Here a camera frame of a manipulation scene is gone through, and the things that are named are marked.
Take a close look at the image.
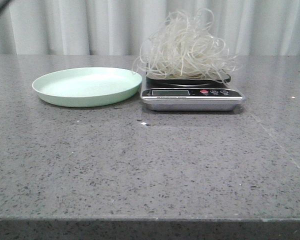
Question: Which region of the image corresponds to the light green round plate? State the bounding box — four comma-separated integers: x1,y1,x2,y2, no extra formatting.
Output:
32,67,142,108

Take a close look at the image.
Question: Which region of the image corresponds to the white vermicelli noodle bundle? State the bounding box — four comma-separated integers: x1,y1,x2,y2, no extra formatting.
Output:
132,8,240,83

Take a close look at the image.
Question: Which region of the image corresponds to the white pleated curtain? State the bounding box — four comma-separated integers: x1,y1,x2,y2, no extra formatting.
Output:
0,0,300,56

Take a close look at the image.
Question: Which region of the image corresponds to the black silver kitchen scale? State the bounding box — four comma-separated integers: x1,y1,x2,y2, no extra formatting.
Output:
140,70,246,112

